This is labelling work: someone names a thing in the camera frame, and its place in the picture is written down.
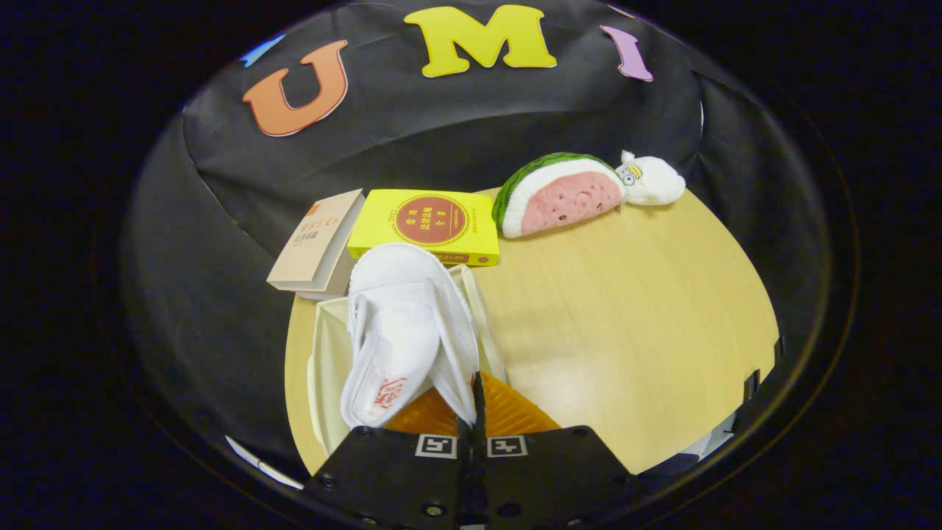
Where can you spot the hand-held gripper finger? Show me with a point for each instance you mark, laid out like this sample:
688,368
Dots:
482,471
464,471

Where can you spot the cream fabric storage box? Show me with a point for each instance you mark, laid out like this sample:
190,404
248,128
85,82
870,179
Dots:
327,383

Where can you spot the yellow book with red circle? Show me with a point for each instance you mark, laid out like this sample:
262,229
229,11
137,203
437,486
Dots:
375,228

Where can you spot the beige book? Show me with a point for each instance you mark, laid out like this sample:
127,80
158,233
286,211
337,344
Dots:
313,243

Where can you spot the watermelon slice plush toy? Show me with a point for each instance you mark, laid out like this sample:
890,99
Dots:
567,199

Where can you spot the white plush toy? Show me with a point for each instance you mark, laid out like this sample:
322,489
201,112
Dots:
655,184

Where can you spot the black backdrop cloth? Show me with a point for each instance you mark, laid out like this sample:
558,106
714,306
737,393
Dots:
441,125

